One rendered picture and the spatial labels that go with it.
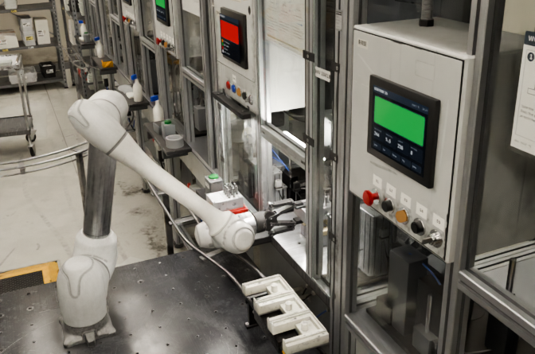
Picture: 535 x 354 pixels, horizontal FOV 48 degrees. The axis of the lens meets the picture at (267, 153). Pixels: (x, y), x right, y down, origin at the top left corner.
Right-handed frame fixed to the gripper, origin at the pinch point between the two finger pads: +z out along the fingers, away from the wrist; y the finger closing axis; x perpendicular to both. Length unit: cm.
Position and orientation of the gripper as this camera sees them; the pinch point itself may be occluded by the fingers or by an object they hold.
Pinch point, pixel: (303, 211)
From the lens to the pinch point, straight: 225.9
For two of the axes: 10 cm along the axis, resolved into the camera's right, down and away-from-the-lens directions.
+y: -0.3, -9.3, -3.7
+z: 9.1, -1.8, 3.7
